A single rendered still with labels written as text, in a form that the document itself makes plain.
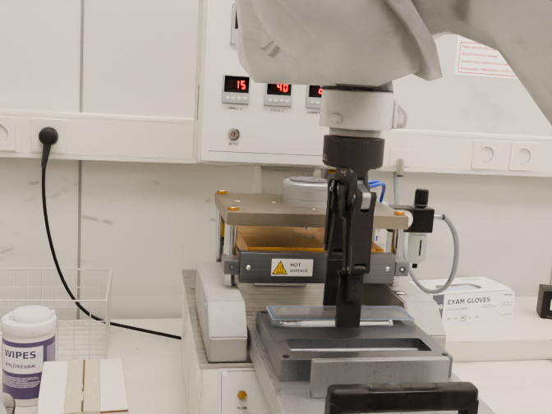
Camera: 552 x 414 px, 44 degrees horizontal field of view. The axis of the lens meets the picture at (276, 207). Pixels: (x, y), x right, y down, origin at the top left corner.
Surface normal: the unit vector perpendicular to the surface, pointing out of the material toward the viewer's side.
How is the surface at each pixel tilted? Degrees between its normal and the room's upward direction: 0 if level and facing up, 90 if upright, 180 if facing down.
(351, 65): 148
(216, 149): 90
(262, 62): 139
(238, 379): 65
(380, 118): 92
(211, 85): 90
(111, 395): 2
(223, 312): 41
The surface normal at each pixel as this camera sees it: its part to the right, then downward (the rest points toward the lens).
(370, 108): 0.22, 0.19
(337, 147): -0.57, 0.10
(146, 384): 0.06, -0.98
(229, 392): 0.19, -0.26
